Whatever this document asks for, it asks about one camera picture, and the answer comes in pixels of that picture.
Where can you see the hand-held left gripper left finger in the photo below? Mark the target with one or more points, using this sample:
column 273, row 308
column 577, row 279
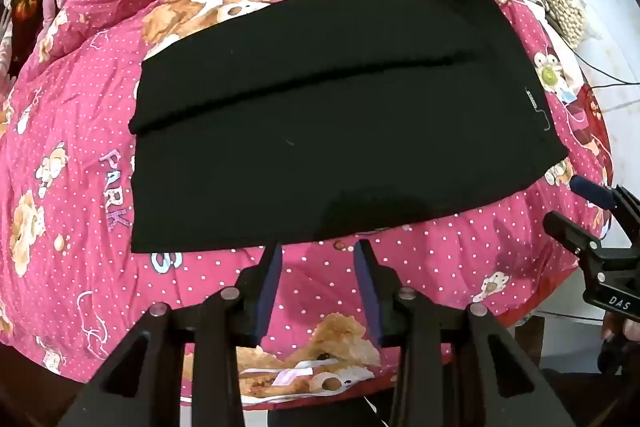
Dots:
column 267, row 292

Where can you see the black pants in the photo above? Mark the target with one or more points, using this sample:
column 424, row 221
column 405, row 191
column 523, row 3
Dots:
column 350, row 132

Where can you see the person's right hand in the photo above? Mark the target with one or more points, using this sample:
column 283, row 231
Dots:
column 620, row 332

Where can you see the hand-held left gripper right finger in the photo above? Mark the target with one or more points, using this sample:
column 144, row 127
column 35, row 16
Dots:
column 370, row 292

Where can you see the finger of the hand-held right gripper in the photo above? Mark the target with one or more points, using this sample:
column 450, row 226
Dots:
column 592, row 192
column 570, row 229

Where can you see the pink bear print blanket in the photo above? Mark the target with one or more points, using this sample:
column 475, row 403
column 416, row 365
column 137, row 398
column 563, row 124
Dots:
column 75, row 157

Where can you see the cream knitted cloth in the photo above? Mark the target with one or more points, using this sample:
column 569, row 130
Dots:
column 562, row 9

